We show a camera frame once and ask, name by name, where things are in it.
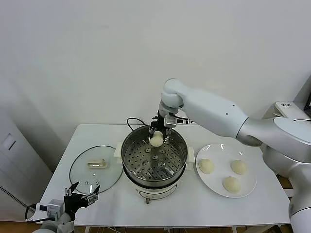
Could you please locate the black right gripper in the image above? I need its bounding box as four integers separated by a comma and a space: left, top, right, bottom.
148, 110, 172, 145

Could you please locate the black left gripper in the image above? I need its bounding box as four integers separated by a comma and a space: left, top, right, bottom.
64, 181, 101, 216

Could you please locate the white steamed baozi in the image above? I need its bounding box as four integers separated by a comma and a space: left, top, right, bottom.
230, 159, 248, 175
198, 158, 215, 174
222, 176, 242, 194
149, 131, 164, 148

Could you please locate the glass pot lid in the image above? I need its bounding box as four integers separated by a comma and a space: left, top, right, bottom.
69, 145, 124, 195

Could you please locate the stainless steel steamer basket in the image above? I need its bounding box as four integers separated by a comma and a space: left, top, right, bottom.
121, 124, 189, 188

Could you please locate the steel steamer pot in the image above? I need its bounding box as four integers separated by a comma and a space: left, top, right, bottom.
114, 142, 196, 205

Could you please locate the white metal cabinet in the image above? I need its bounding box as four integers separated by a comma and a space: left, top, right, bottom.
0, 106, 53, 216

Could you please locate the white round plate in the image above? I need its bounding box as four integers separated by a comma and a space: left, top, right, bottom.
195, 143, 258, 199

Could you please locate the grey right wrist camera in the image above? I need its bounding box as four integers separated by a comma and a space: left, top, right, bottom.
164, 114, 177, 128

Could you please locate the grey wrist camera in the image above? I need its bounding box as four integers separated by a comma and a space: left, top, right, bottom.
164, 114, 177, 128
47, 199, 64, 220

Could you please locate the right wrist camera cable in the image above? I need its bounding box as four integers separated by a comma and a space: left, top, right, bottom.
175, 116, 196, 126

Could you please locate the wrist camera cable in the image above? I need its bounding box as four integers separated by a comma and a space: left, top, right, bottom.
175, 116, 196, 126
25, 203, 49, 223

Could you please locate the black cooker power cord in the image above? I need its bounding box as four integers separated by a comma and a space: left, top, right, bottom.
126, 117, 147, 133

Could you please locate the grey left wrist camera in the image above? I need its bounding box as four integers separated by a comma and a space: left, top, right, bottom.
47, 199, 64, 220

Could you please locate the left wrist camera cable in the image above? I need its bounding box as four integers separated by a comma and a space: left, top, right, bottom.
25, 203, 49, 223

